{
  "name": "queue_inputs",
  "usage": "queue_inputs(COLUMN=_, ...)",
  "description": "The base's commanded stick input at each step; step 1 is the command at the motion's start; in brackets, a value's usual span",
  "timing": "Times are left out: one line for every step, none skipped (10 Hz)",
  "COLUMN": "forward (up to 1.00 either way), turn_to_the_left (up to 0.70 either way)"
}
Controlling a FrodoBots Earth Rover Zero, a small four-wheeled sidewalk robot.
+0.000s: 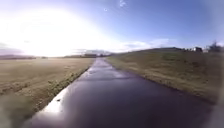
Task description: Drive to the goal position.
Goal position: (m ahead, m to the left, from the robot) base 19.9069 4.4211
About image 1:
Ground dark wet asphalt path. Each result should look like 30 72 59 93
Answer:
20 57 214 128

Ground dark tree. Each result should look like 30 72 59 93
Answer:
207 41 224 54

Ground grassy hill slope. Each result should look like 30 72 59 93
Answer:
105 47 224 105

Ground flat dry grass field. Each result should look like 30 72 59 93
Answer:
0 57 96 128

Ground distant buildings and trees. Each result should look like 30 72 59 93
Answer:
63 52 112 59

